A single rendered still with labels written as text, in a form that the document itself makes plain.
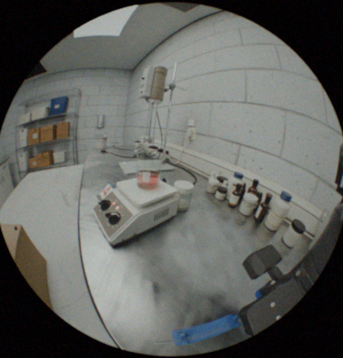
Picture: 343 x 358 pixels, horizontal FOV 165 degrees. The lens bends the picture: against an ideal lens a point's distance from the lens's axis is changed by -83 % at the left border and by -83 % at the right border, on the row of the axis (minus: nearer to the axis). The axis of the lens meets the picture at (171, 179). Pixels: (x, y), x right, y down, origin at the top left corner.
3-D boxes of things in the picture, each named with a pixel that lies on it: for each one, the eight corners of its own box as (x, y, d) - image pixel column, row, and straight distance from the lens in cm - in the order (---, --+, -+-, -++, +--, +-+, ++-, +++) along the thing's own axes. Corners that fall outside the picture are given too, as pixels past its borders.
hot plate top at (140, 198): (138, 208, 26) (138, 204, 25) (114, 185, 35) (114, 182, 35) (178, 193, 33) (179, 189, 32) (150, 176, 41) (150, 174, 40)
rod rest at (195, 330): (174, 345, 24) (178, 348, 21) (170, 330, 23) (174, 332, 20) (233, 326, 27) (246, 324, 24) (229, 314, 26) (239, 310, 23)
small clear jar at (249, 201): (240, 206, 54) (246, 191, 51) (252, 211, 53) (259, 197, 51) (236, 211, 49) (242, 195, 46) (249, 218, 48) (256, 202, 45)
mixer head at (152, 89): (140, 99, 67) (148, 61, 76) (134, 103, 77) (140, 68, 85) (165, 103, 73) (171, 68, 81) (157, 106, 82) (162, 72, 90)
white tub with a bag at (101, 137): (94, 150, 133) (94, 128, 131) (95, 147, 147) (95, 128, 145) (107, 149, 133) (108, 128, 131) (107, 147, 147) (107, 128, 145)
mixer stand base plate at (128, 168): (125, 175, 63) (125, 172, 63) (117, 163, 82) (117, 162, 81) (175, 169, 76) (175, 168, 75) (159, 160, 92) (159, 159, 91)
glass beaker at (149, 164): (165, 189, 33) (168, 156, 30) (143, 195, 29) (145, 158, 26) (150, 179, 37) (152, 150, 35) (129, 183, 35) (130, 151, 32)
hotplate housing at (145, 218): (112, 249, 29) (104, 222, 23) (93, 215, 38) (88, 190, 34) (181, 214, 39) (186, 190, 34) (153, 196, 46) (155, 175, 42)
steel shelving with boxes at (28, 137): (25, 199, 311) (18, 101, 300) (31, 190, 342) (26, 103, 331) (79, 191, 255) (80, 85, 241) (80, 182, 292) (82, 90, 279)
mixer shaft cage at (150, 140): (145, 143, 70) (150, 99, 71) (141, 142, 76) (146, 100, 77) (156, 143, 73) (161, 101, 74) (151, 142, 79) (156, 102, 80)
